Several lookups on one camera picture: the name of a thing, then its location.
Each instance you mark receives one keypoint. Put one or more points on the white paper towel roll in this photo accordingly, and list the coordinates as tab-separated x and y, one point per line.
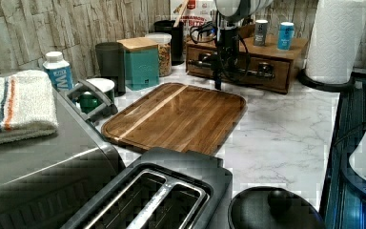
336	35

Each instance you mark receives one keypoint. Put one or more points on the black dish rack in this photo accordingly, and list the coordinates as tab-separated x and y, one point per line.
343	201

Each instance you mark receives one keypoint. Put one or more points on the cinnamon cereal box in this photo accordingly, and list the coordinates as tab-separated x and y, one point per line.
197	13

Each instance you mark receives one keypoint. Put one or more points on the wooden cutting board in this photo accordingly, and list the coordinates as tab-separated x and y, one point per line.
178	117

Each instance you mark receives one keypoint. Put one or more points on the dark grey cylindrical canister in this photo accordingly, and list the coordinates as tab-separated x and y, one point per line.
110	60

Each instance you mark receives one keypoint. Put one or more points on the green mug white lid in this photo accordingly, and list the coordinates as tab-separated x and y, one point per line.
88	102

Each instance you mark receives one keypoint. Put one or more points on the black two-slot toaster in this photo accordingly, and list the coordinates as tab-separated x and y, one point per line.
162	189

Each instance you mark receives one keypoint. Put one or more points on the wooden drawer box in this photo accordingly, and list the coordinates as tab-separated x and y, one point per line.
266	67

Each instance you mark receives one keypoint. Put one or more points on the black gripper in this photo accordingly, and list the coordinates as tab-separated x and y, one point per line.
227	48

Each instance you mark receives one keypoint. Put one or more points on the black round lid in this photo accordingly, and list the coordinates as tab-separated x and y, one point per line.
266	207

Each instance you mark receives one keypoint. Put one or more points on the wooden utensil handle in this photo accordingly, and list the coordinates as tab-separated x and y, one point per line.
180	13

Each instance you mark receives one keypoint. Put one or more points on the black utensil holder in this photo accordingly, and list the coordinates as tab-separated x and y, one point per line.
167	26

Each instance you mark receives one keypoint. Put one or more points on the folded white striped towel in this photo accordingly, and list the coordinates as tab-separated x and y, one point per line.
27	106

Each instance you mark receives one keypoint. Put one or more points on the grey spice can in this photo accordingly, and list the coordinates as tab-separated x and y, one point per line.
260	32

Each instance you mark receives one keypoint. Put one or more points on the teal box wooden lid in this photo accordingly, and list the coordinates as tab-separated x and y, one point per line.
140	62

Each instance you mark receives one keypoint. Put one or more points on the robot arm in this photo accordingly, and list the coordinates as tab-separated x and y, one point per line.
228	14

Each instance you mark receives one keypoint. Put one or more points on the glass jar of cereal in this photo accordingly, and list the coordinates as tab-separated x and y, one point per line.
164	51

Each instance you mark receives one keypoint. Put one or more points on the blue spice can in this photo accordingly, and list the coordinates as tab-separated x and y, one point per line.
285	35

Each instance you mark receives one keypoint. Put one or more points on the black paper towel base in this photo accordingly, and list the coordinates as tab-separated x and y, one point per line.
304	79

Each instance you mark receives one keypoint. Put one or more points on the white blue water carton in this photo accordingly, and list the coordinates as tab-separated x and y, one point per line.
58	70

